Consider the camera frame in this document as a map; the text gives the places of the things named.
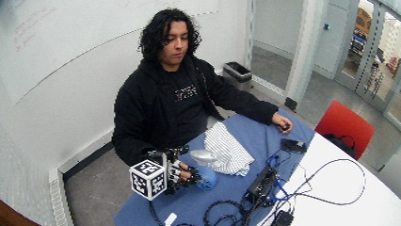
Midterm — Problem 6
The glass door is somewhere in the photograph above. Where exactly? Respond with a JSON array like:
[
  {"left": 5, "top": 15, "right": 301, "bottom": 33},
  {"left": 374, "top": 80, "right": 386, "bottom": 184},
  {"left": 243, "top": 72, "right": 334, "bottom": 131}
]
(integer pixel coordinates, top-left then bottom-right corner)
[{"left": 333, "top": 0, "right": 401, "bottom": 130}]

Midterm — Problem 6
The thin black glove cable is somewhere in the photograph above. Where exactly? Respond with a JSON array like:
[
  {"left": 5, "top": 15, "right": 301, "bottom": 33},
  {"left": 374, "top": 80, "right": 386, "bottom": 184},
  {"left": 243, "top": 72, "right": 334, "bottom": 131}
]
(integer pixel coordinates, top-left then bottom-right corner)
[{"left": 146, "top": 200, "right": 166, "bottom": 226}]

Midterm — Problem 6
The small white object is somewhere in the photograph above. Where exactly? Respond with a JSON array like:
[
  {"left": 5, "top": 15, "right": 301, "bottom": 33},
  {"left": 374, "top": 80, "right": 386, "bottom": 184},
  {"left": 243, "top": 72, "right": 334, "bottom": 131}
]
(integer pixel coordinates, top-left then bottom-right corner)
[{"left": 162, "top": 212, "right": 178, "bottom": 226}]

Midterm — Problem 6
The blue spray bottle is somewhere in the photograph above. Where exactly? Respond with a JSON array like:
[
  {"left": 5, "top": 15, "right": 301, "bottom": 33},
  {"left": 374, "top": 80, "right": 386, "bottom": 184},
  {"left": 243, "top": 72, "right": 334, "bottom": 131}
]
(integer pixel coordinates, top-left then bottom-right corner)
[{"left": 189, "top": 149, "right": 222, "bottom": 191}]

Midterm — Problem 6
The black electronics box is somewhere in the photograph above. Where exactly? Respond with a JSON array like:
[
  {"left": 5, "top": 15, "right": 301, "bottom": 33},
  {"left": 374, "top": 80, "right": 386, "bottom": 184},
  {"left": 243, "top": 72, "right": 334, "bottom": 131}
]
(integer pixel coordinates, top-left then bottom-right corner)
[{"left": 242, "top": 165, "right": 281, "bottom": 209}]

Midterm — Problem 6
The striped white cloth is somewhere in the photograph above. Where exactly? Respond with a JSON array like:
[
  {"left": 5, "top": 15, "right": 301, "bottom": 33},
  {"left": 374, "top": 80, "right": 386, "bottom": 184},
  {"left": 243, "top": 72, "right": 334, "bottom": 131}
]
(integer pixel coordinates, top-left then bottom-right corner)
[{"left": 202, "top": 121, "right": 255, "bottom": 177}]

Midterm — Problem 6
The wall whiteboard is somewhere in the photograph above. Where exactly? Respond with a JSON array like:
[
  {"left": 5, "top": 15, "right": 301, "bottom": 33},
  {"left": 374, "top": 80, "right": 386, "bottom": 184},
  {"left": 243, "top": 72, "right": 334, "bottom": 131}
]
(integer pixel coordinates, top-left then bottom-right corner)
[{"left": 0, "top": 0, "right": 221, "bottom": 106}]

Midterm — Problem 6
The black power adapter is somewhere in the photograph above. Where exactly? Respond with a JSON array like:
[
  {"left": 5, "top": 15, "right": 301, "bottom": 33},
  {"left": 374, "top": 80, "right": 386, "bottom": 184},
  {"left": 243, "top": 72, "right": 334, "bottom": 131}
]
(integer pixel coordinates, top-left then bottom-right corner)
[{"left": 273, "top": 210, "right": 295, "bottom": 226}]

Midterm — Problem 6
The white marker cube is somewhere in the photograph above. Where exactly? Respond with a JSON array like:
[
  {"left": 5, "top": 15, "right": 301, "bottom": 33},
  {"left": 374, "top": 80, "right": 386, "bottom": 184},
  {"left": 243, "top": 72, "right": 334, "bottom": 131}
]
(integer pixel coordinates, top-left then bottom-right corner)
[{"left": 128, "top": 158, "right": 169, "bottom": 202}]

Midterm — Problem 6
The coiled black cable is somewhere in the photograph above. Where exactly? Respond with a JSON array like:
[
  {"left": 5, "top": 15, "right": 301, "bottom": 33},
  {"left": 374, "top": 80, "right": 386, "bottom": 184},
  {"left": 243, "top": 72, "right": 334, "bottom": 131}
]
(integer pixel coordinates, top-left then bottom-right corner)
[{"left": 201, "top": 199, "right": 254, "bottom": 226}]

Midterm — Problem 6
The black bag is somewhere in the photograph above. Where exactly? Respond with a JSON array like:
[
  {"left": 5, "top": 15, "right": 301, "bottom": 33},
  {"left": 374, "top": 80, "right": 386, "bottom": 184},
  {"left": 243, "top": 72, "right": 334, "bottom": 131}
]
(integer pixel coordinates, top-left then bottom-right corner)
[{"left": 322, "top": 133, "right": 357, "bottom": 158}]

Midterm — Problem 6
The grey trash bin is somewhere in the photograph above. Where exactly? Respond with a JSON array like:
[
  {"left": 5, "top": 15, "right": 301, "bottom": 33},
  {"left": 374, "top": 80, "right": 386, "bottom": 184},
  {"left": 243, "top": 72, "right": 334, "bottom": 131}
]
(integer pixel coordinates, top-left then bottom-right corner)
[{"left": 221, "top": 61, "right": 254, "bottom": 92}]

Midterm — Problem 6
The blue tablecloth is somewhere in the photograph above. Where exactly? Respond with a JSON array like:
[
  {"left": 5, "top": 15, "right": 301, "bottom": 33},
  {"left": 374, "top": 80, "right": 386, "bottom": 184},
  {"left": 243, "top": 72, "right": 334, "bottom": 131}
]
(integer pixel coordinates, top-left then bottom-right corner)
[{"left": 113, "top": 107, "right": 317, "bottom": 226}]

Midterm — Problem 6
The flat black device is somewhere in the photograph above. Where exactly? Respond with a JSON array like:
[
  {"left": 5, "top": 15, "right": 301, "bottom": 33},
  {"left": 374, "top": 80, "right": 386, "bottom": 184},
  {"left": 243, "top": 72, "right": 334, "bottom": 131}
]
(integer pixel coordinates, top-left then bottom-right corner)
[{"left": 279, "top": 137, "right": 307, "bottom": 154}]

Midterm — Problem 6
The red chair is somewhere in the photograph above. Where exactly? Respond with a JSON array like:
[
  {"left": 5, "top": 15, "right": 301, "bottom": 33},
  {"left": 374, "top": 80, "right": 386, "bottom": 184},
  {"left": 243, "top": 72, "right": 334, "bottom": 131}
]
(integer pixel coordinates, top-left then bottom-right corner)
[{"left": 314, "top": 99, "right": 375, "bottom": 161}]

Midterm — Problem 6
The the person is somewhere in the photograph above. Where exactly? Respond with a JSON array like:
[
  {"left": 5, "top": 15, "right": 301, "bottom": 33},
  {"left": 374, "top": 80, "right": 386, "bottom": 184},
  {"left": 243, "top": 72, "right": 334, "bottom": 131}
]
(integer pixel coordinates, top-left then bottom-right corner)
[{"left": 112, "top": 8, "right": 294, "bottom": 168}]

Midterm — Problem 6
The black wrist mount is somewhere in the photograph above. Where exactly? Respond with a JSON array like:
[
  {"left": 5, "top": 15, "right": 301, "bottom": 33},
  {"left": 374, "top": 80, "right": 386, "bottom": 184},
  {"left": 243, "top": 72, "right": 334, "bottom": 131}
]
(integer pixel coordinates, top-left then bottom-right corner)
[{"left": 141, "top": 145, "right": 190, "bottom": 164}]

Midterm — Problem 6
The long black looped cable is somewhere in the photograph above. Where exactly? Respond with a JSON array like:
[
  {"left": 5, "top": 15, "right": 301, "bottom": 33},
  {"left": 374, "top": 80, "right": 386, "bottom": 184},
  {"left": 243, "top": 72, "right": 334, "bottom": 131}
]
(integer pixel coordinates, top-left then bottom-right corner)
[{"left": 266, "top": 158, "right": 367, "bottom": 226}]

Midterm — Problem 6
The blue cable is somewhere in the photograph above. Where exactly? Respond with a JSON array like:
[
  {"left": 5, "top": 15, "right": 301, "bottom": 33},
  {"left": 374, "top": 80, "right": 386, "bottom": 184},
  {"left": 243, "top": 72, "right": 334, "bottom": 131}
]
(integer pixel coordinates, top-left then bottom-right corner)
[{"left": 265, "top": 150, "right": 295, "bottom": 202}]

